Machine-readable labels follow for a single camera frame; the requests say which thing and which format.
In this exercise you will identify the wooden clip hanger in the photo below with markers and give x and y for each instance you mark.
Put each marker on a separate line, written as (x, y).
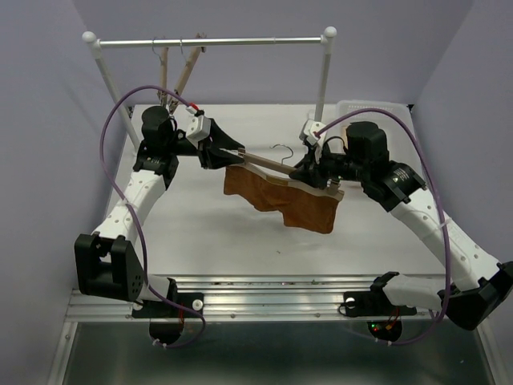
(278, 173)
(162, 55)
(190, 62)

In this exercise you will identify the brown underwear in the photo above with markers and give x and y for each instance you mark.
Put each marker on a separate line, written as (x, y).
(300, 205)

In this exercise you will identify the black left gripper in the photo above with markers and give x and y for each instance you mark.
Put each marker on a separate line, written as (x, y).
(210, 153)

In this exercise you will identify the white clothes rack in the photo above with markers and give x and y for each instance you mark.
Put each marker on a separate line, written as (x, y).
(258, 94)

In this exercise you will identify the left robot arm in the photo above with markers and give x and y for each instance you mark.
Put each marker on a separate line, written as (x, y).
(106, 261)

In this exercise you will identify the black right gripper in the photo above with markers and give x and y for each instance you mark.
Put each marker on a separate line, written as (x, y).
(310, 169)

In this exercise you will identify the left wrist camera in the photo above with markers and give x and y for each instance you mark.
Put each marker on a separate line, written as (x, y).
(198, 129)

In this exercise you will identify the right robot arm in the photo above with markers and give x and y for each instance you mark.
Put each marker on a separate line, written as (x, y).
(478, 282)

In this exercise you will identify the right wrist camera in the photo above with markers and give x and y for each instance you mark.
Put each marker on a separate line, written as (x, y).
(309, 134)

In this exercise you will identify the aluminium mounting rail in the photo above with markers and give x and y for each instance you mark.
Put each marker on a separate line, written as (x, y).
(241, 299)

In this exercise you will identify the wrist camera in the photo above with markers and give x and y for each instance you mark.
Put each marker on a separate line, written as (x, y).
(198, 129)
(309, 134)

